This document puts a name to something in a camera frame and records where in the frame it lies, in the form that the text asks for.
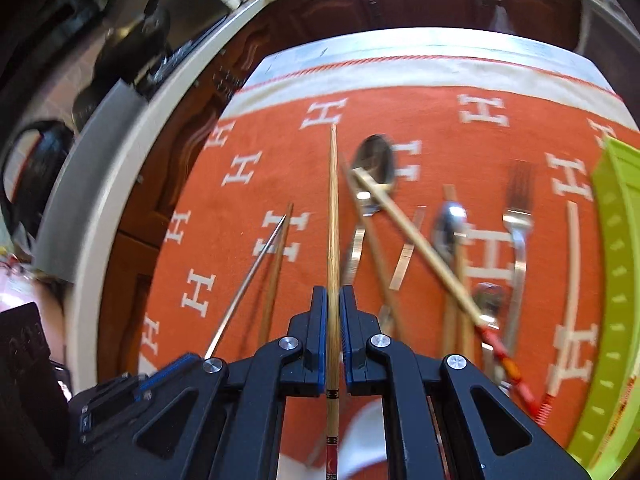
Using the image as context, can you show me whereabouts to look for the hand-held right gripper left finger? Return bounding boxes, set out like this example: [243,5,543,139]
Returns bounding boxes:
[75,285,329,480]

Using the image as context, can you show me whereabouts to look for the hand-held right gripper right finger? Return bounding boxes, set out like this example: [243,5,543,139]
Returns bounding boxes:
[339,285,591,480]

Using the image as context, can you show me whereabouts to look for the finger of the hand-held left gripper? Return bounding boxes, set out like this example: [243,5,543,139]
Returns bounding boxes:
[137,352,207,397]

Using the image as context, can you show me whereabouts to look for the brown wooden chopstick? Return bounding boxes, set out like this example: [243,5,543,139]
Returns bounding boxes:
[440,184,461,361]
[340,155,406,338]
[256,203,295,348]

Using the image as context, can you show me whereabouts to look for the bamboo chopstick with red end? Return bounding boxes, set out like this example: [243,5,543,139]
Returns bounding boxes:
[351,167,551,423]

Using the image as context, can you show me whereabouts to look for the brown bamboo chopstick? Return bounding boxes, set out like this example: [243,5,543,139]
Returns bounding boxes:
[325,124,343,480]

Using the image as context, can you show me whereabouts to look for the metal spoon wooden handle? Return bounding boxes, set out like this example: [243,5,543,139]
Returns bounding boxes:
[431,201,476,361]

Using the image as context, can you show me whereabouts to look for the large metal spoon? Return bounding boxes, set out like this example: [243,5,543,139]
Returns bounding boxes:
[341,134,399,283]

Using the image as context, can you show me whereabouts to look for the metal fork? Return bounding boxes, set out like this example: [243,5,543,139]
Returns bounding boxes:
[500,159,537,361]

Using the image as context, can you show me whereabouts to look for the green plastic utensil tray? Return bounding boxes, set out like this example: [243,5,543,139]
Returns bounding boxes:
[567,135,640,468]

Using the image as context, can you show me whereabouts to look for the thin metal chopstick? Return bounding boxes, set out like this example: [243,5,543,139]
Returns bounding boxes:
[204,214,288,361]

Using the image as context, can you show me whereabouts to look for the white kitchen countertop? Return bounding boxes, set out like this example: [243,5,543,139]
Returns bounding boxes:
[32,0,640,391]

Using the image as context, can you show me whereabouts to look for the white ceramic spoon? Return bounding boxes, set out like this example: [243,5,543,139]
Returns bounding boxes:
[342,399,388,463]

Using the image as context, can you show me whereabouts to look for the orange patterned blanket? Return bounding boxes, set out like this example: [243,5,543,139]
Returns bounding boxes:
[137,27,640,480]

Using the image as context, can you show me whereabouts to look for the cream chopstick with red end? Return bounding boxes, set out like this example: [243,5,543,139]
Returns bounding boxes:
[537,200,585,423]

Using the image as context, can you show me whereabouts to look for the black pot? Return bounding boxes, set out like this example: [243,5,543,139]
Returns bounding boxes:
[72,80,116,131]

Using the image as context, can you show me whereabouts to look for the dark wooden kitchen cabinets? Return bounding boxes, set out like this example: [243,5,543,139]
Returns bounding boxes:
[100,0,591,376]

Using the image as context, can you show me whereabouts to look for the black wok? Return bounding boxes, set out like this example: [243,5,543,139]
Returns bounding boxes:
[95,5,171,76]

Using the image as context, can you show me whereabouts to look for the stainless steel splash panel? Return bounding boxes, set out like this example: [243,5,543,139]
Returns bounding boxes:
[165,0,236,46]

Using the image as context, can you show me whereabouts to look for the clear plastic bag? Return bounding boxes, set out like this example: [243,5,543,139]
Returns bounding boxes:
[487,2,513,33]

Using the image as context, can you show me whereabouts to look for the black cooker with handle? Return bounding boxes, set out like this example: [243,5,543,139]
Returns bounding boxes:
[0,119,76,241]

